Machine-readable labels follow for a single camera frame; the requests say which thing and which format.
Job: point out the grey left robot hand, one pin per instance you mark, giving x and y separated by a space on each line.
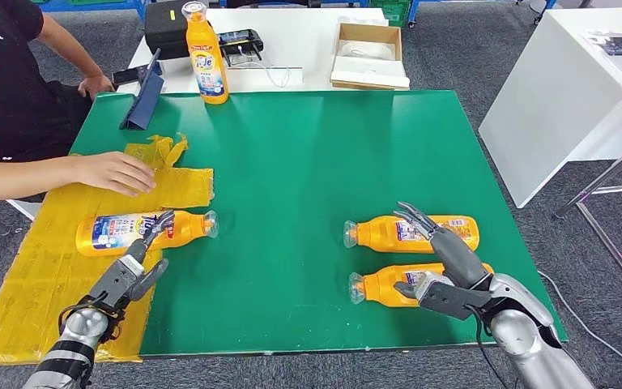
120 276

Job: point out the person's left hand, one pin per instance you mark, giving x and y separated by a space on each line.
96 87

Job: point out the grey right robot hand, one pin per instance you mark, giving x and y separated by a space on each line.
456 257

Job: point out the person's right hand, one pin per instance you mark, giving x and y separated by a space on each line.
112 173

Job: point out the orange detergent bottle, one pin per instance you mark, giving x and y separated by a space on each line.
112 236
209 64
381 287
375 236

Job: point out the person's right forearm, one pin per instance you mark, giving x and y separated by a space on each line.
16 180

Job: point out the person's left forearm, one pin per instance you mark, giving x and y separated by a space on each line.
69 48

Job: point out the black smartphone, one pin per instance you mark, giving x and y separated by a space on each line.
128 76

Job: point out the tablet in blue case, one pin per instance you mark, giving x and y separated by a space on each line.
146 103

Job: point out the black carry case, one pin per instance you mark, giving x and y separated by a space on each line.
163 29

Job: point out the yellow taped plastic sheet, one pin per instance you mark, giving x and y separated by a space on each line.
32 290

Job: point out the person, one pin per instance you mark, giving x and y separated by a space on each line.
5 80

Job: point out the white seat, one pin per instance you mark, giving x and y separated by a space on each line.
24 209

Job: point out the black remote controller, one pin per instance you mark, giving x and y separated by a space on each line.
244 43

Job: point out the clear acrylic stand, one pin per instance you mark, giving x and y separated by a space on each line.
265 78

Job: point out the green table mat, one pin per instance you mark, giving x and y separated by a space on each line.
316 161

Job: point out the white desk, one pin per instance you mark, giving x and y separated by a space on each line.
550 102

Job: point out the white foam sheet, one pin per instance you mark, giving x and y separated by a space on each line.
370 71

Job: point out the white table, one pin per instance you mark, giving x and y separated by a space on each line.
305 37

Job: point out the white round pouch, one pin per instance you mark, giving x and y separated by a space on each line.
367 51

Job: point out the cardboard box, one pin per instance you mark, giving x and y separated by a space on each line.
370 30

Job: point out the green plastic crate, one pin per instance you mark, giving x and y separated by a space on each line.
391 11

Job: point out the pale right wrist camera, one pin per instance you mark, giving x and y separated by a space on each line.
445 303

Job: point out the metal desk frame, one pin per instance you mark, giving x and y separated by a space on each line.
606 177

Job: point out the blue metal post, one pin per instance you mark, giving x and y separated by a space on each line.
413 12

